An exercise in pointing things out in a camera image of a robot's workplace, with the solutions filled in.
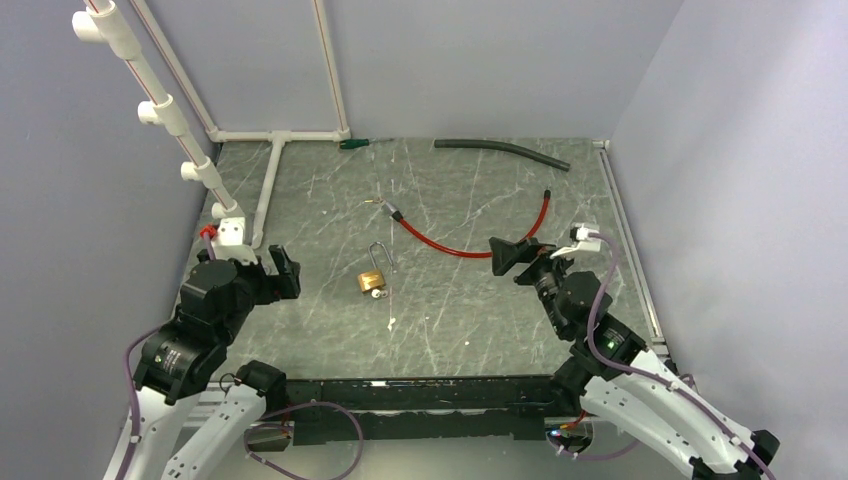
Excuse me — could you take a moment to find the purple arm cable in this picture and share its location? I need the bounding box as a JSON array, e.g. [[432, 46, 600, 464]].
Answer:
[[543, 231, 776, 480], [124, 228, 366, 480]]

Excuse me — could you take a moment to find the red cable lock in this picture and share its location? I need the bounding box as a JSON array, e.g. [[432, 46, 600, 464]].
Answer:
[[380, 189, 554, 261]]

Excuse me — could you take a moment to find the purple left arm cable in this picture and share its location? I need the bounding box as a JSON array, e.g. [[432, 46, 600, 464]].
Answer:
[[124, 228, 366, 480]]

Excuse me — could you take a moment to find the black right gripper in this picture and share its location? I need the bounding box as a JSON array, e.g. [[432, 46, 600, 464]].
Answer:
[[488, 236, 582, 336]]

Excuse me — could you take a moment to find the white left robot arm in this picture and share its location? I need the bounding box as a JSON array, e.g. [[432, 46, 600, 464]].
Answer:
[[104, 245, 301, 479]]

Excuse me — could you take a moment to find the dark rubber hose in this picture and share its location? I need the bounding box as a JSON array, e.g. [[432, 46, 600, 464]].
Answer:
[[433, 138, 572, 173]]

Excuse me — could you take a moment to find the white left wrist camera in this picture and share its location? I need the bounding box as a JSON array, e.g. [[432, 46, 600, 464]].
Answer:
[[196, 217, 260, 266]]

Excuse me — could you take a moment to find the brass padlock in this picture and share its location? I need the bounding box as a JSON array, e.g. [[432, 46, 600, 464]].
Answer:
[[357, 241, 395, 296]]

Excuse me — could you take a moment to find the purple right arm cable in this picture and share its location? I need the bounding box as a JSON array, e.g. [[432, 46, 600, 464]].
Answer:
[[543, 231, 776, 480]]

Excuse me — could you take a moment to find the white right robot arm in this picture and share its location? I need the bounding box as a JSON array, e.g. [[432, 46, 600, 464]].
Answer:
[[489, 237, 780, 479]]

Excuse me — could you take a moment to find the aluminium frame rail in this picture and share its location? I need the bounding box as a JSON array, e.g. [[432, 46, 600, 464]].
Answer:
[[592, 139, 679, 374]]

